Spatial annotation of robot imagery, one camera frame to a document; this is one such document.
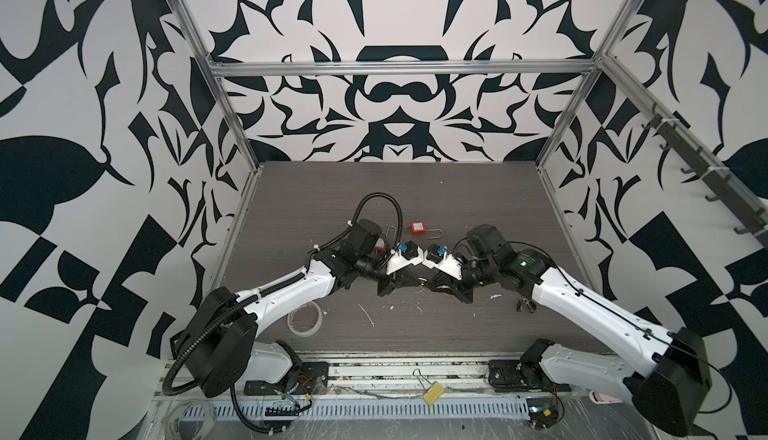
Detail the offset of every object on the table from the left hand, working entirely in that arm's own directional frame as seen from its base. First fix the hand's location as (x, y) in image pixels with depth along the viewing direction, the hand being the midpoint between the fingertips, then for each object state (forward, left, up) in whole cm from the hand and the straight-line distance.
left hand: (423, 276), depth 74 cm
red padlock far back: (+23, -3, -14) cm, 27 cm away
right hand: (-1, -2, 0) cm, 3 cm away
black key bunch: (-12, -15, +15) cm, 25 cm away
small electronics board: (-27, -27, -16) cm, 41 cm away
